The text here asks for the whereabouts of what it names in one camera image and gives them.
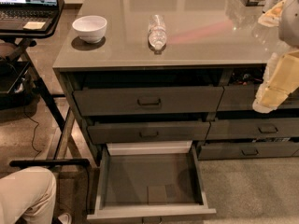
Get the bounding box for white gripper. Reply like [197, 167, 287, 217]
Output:
[252, 0, 299, 114]

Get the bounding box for clear plastic water bottle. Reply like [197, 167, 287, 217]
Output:
[148, 15, 167, 50]

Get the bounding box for top right grey drawer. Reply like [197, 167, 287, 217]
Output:
[218, 85, 299, 111]

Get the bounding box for grey drawer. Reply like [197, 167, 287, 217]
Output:
[198, 142, 299, 161]
[218, 85, 299, 111]
[87, 121, 210, 145]
[73, 87, 223, 116]
[206, 118, 299, 140]

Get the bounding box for middle right grey drawer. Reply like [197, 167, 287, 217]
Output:
[206, 118, 299, 140]

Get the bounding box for top left grey drawer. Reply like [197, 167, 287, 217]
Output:
[73, 87, 223, 116]

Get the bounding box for bottom right grey drawer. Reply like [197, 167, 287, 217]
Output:
[198, 142, 299, 161]

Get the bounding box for grey drawer cabinet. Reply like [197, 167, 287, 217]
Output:
[51, 0, 299, 224]

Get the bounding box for middle left grey drawer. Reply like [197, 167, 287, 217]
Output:
[87, 121, 210, 145]

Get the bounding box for open bottom left drawer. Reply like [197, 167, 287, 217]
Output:
[87, 142, 216, 224]

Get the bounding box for white ceramic bowl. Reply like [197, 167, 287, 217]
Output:
[72, 15, 107, 44]

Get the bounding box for yellow sticky note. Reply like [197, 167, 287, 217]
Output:
[23, 21, 45, 30]

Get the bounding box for open laptop computer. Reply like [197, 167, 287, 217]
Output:
[0, 0, 59, 33]

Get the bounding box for black laptop stand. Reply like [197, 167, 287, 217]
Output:
[0, 0, 91, 170]

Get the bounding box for white shoe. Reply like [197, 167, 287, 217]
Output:
[57, 213, 72, 224]

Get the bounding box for person's beige trouser leg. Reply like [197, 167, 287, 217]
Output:
[0, 167, 56, 224]

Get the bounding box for black power cable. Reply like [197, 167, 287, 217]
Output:
[22, 105, 43, 161]

